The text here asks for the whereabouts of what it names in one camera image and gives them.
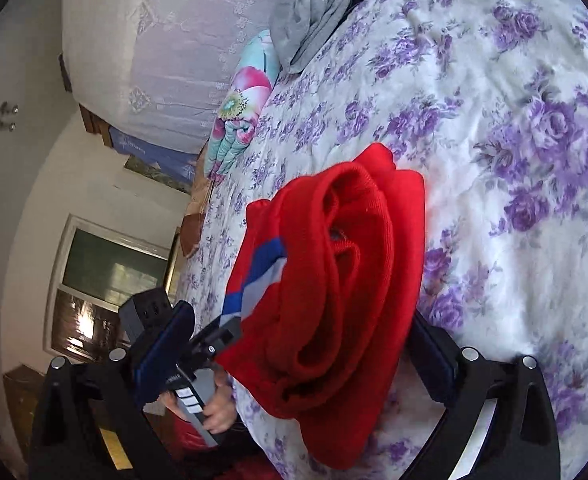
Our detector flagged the folded turquoise floral quilt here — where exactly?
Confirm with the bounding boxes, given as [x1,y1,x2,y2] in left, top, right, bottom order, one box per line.
[204,30,281,183]

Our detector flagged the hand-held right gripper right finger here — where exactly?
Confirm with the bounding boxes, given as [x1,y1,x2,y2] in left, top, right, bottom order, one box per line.
[403,311,561,480]

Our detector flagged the red pants with striped trim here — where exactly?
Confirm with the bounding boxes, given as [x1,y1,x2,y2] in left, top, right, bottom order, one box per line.
[216,142,427,471]

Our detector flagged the white-framed interior window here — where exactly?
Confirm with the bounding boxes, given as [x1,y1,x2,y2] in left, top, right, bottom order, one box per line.
[44,215,181,362]

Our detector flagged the wooden cabinet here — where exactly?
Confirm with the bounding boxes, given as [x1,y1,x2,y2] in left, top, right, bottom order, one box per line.
[3,365,51,457]

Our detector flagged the person's left hand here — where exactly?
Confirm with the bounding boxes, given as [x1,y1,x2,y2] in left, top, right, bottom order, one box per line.
[161,365,236,434]

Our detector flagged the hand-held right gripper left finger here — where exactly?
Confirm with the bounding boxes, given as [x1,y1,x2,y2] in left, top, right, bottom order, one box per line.
[28,301,197,480]

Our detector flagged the grey garment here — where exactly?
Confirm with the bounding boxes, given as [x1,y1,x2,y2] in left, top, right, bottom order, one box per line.
[269,0,355,75]

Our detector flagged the lilac lace headboard cover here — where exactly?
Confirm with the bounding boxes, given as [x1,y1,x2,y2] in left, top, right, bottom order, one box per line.
[61,0,305,156]

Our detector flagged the person's dark red clothing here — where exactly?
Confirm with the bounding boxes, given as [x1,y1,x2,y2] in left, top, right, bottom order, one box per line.
[171,407,275,480]

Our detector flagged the purple floral bed blanket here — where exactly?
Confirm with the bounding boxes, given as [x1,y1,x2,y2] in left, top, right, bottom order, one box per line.
[174,0,588,480]

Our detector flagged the yellow object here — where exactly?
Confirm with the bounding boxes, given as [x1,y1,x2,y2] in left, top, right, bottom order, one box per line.
[98,425,136,472]

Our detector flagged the blue wall poster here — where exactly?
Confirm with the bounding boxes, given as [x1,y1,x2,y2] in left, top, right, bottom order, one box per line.
[109,127,200,194]

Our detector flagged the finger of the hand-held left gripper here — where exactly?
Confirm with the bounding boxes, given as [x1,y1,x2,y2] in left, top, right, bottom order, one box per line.
[189,311,245,359]

